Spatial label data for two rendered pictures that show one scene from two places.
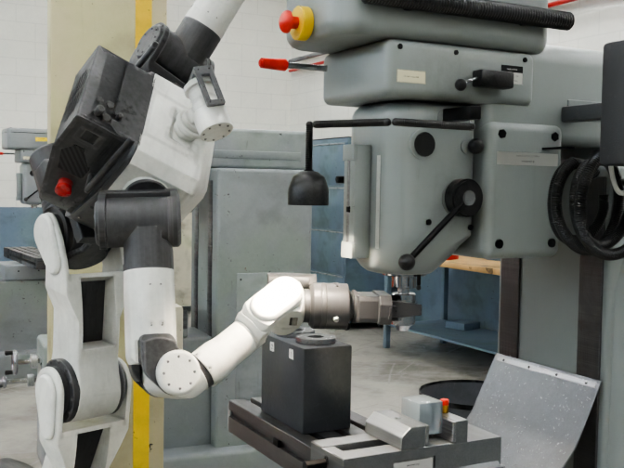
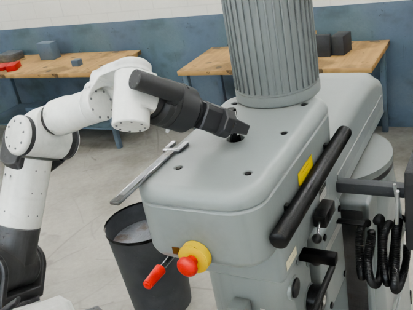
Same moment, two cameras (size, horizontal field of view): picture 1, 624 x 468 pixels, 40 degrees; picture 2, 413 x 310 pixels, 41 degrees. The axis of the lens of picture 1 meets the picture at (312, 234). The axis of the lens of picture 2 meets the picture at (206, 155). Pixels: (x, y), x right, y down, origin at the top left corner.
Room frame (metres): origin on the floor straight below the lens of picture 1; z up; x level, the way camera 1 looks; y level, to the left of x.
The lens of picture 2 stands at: (0.80, 0.41, 2.35)
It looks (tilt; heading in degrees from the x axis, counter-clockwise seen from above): 25 degrees down; 329
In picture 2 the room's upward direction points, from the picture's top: 11 degrees counter-clockwise
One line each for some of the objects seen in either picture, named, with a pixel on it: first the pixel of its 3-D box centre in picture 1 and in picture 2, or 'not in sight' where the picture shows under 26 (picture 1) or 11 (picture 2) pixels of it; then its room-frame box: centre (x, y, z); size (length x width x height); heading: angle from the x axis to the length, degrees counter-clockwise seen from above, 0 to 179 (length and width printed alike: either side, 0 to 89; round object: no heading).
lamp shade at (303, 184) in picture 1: (308, 188); not in sight; (1.53, 0.01, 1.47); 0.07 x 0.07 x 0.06
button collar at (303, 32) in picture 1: (301, 23); (195, 256); (1.56, 0.02, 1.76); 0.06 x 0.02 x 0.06; 28
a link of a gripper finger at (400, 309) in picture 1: (406, 309); not in sight; (1.63, -0.18, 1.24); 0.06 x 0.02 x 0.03; 95
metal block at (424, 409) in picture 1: (422, 414); not in sight; (1.60, -0.21, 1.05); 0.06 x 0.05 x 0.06; 28
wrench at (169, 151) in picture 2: not in sight; (150, 170); (1.68, 0.01, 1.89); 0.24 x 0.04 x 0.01; 118
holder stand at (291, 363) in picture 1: (305, 376); not in sight; (1.96, 0.01, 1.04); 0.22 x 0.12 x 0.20; 28
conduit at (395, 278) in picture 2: (585, 202); (373, 251); (1.61, -0.51, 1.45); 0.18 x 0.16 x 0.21; 118
